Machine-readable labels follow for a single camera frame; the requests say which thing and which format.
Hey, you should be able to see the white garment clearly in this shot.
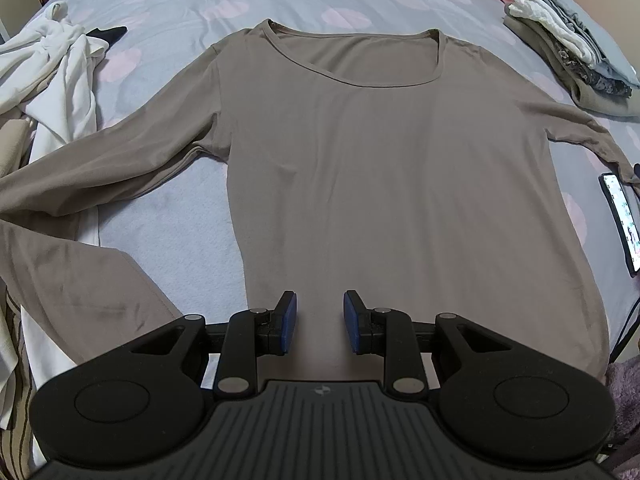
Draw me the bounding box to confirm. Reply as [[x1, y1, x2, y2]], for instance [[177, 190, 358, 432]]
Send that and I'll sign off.
[[1, 1, 110, 162]]

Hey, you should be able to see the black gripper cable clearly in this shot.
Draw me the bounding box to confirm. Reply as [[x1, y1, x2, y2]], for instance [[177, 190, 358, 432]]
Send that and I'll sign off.
[[606, 296, 640, 366]]

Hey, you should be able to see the black sock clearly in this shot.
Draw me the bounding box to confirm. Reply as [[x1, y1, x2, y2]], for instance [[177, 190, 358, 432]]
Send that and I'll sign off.
[[87, 26, 128, 46]]

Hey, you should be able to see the taupe long sleeve shirt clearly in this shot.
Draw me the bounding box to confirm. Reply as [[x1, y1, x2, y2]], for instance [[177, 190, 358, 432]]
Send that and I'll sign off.
[[1, 21, 638, 380]]

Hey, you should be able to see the purple fuzzy blanket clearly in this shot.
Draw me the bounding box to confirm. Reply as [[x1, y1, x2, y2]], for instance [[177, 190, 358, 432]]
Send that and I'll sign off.
[[601, 356, 640, 480]]

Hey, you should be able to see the smartphone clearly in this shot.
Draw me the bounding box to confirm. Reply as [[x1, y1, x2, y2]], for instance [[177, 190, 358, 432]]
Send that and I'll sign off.
[[599, 172, 640, 276]]

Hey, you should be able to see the stack of folded clothes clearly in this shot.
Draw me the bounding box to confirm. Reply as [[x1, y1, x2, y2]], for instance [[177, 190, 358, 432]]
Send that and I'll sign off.
[[503, 0, 639, 118]]

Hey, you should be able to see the dotted light bed sheet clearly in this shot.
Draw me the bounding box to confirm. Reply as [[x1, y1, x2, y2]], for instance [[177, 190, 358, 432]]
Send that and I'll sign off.
[[0, 0, 640, 361]]

